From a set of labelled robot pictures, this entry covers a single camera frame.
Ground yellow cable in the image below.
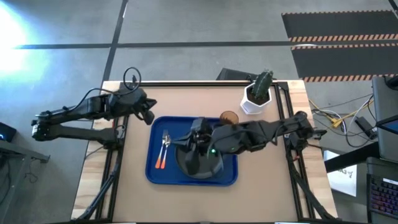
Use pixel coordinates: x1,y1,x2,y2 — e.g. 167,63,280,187
309,98,374,128

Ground tan table mat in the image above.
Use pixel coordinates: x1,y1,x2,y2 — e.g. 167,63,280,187
112,84,300,223

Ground amber faceted plastic cup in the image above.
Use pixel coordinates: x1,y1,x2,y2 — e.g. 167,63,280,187
219,110,240,126

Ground black round plate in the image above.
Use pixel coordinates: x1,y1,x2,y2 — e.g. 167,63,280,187
175,141,224,180

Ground orange-handled metal fork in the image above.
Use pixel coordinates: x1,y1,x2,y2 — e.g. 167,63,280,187
154,129,169,169

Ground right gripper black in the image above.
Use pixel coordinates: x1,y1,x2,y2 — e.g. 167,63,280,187
171,116,219,175

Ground green cactus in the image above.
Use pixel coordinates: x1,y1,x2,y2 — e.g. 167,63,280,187
251,70,274,100

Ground black power adapter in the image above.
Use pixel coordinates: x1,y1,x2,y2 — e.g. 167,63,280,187
354,116,377,139

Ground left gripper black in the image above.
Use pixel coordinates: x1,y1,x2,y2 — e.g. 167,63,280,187
109,88,157,126

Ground backlit mechanical keyboard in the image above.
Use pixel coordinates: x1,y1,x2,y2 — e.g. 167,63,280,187
366,174,398,220

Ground black desk leg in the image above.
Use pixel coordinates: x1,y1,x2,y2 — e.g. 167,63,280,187
325,141,382,174

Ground blue plastic tray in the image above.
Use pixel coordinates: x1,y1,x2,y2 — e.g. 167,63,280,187
145,116,239,187

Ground white angular plant pot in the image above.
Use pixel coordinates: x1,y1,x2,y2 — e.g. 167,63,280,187
239,82,273,115

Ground black aluminium table frame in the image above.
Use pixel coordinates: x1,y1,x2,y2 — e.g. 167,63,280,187
70,74,340,222

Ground black hazard-striped floor mat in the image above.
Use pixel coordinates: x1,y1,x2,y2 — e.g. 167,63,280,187
290,43,398,82
281,10,398,43

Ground black device with blue light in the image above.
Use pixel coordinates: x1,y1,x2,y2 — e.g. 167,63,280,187
0,121,18,143

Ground black-framed blue screen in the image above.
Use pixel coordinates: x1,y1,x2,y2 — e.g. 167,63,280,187
375,115,398,135

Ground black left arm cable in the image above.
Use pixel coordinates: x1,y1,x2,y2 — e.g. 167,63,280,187
70,66,142,110

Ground orange-handled metal spoon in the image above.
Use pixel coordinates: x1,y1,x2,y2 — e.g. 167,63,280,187
159,135,172,170

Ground black angular floor object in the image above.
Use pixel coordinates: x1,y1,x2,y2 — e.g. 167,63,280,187
216,67,261,82

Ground white printed paper bag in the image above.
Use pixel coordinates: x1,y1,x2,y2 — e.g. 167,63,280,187
323,150,358,197

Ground dark grey equipment case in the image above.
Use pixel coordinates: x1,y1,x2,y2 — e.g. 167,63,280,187
371,76,398,164

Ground grey metal desk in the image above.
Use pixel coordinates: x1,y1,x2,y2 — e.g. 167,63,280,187
0,139,50,164

